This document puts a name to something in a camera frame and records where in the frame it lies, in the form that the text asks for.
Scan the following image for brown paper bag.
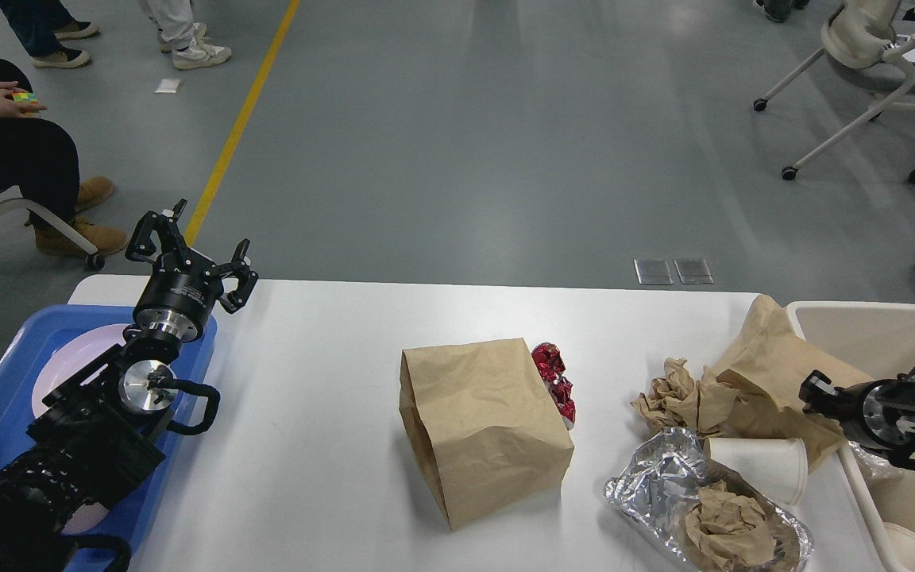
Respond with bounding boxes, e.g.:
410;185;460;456
712;296;872;472
399;339;575;530

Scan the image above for seated person in black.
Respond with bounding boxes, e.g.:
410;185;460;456
0;59;128;256

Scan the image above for beige plastic bin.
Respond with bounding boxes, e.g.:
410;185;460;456
786;301;915;571

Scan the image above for white paper cup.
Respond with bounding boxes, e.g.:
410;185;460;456
880;522;915;571
705;438;809;504

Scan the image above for standing person white sneakers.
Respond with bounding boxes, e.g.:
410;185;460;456
138;1;232;70

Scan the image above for brown paper ball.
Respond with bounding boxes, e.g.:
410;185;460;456
631;358;700;431

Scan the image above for rubiks cube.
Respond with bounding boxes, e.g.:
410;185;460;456
10;91;39;104

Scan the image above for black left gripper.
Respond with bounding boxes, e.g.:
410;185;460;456
125;199;259;343

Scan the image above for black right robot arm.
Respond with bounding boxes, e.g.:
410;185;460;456
799;366;915;471

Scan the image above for pink plate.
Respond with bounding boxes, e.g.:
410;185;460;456
30;323;126;419

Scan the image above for paper scrap on floor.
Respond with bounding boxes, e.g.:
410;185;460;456
155;77;182;95

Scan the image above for crumpled brown paper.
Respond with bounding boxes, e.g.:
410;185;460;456
684;481;776;571

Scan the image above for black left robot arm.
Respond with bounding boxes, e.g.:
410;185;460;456
0;200;258;571

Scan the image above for person in blue jeans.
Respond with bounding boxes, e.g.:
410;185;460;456
0;1;99;69

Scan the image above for white chair at left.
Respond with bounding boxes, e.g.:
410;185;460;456
0;184;107;271

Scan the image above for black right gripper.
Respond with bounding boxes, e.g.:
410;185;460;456
798;369;903;451

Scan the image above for red foil wrapper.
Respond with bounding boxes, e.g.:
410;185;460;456
531;342;575;430

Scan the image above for brown paper bag on table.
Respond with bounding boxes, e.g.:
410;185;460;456
399;339;575;530

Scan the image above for white office chair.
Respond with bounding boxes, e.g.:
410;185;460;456
753;1;915;184

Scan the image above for blue plastic tray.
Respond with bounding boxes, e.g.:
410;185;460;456
0;304;182;551

